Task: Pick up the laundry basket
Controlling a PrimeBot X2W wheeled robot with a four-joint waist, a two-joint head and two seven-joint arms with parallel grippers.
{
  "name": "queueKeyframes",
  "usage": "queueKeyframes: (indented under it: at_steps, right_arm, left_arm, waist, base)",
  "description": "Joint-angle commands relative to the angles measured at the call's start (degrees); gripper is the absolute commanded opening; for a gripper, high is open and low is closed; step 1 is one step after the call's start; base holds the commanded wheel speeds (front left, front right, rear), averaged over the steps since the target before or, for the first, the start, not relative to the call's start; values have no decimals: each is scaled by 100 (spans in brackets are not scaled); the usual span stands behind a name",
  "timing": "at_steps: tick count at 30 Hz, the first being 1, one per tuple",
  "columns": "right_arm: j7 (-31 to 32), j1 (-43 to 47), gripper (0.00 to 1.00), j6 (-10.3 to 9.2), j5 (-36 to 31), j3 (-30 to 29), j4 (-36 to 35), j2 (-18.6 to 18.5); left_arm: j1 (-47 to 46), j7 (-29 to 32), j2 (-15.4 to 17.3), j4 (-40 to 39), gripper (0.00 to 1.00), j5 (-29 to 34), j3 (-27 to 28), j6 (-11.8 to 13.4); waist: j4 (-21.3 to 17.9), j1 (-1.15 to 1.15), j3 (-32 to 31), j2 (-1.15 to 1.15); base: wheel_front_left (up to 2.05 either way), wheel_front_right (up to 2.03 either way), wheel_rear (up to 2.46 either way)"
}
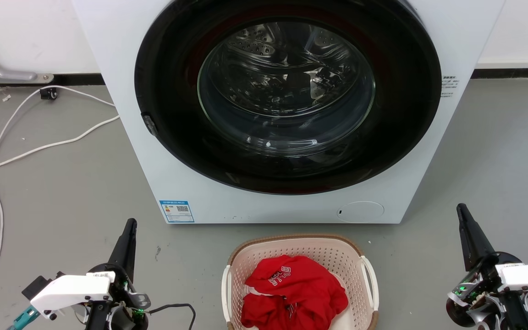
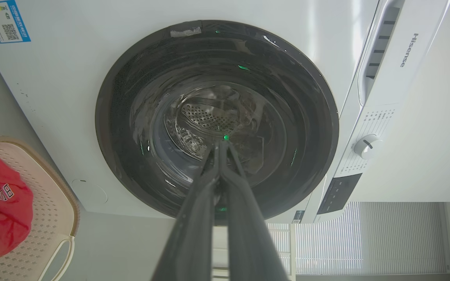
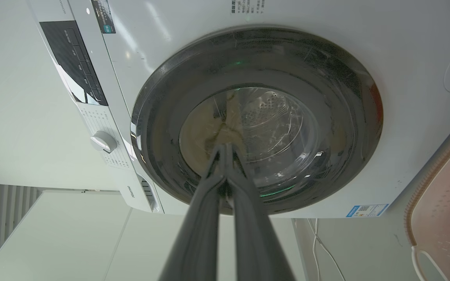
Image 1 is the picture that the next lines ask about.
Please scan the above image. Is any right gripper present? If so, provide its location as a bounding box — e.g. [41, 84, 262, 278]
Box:
[445, 203, 528, 330]

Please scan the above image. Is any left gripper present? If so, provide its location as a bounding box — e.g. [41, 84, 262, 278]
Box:
[22, 218, 151, 330]

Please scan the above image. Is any beige plastic laundry basket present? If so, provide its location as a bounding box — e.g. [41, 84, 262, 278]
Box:
[221, 234, 380, 330]

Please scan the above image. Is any blue energy label sticker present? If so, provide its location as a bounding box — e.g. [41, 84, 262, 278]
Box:
[159, 200, 195, 224]

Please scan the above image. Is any round white filter cover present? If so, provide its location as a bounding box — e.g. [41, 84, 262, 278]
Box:
[336, 201, 385, 224]

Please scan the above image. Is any black round washer door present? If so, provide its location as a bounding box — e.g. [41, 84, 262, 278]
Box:
[134, 0, 443, 195]

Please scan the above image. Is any small text warning sticker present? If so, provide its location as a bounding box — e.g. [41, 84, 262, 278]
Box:
[440, 76, 459, 98]

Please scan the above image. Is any red printed garment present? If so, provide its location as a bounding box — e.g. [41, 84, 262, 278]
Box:
[241, 255, 349, 330]

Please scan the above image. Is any white front-load washing machine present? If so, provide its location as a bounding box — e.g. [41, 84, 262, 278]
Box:
[71, 0, 506, 225]

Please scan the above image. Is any stainless steel washer drum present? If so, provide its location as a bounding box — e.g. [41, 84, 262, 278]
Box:
[198, 21, 376, 157]

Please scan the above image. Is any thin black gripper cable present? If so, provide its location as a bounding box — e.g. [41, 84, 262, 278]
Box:
[147, 303, 197, 330]

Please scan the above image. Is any thick white power cable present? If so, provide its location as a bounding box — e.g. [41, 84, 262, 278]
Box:
[0, 115, 121, 176]

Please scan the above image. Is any teal cable connector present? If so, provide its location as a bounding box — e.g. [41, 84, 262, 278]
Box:
[7, 306, 41, 330]

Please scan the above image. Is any grey wall pipe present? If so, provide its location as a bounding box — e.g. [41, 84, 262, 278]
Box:
[0, 34, 55, 85]

